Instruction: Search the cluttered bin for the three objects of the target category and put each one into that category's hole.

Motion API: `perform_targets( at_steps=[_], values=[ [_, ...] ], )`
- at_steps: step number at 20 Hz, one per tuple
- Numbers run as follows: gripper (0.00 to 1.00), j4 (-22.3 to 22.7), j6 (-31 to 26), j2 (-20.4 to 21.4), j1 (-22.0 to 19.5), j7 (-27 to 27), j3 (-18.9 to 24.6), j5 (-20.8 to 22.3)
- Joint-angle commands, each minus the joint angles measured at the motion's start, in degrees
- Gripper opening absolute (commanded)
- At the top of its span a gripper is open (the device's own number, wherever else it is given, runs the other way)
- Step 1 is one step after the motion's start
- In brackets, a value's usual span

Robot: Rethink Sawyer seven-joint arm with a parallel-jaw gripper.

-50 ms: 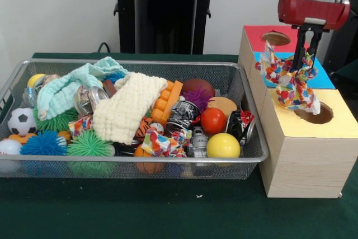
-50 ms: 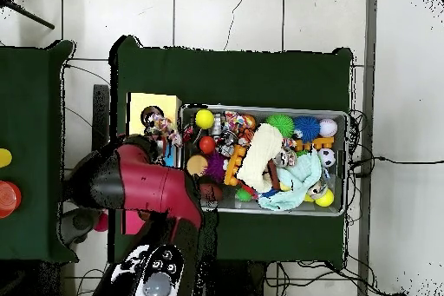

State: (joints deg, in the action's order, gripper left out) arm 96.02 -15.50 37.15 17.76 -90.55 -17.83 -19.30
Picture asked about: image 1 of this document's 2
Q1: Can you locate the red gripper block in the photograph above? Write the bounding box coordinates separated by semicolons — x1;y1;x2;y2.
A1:
277;0;351;72

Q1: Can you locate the colourful patterned paper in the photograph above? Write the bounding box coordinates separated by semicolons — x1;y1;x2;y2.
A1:
255;40;322;116
141;128;194;158

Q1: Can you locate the wooden box with three holes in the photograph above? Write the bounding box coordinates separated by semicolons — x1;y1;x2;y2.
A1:
237;25;358;199

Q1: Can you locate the shallow clear mesh bin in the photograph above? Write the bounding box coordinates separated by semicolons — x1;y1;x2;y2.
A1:
0;58;270;180

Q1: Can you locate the black upright panel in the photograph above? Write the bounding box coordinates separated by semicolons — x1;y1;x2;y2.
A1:
323;0;358;68

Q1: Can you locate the dark green side table cloth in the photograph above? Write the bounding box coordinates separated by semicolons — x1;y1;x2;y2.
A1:
329;59;358;83

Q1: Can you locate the red orange ball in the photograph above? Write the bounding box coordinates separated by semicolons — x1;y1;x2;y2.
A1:
200;107;227;135

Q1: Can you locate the purple spiky ball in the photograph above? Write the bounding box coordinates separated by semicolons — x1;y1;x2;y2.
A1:
180;86;215;114

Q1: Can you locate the large yellow ball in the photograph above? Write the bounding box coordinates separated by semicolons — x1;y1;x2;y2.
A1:
206;132;242;159

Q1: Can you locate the cream knitted cloth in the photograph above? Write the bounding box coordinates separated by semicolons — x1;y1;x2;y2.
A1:
92;72;168;145

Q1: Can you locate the green spiky ball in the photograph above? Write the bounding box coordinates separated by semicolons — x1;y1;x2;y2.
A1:
66;130;117;158

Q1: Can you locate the mint green cloth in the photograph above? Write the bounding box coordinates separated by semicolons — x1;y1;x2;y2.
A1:
36;56;129;121

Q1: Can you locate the blue spiky ball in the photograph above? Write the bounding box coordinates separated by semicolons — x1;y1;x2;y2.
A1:
20;130;68;156

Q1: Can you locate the black and white soccer ball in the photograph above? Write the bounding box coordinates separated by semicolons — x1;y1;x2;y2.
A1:
7;107;38;136

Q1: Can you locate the white baseball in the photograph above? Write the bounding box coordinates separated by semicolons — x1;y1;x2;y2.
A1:
0;138;23;156

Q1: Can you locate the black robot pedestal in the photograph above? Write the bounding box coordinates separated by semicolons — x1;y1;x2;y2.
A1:
107;0;226;55

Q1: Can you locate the black cable loop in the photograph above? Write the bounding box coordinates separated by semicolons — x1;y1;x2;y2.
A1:
96;41;113;54

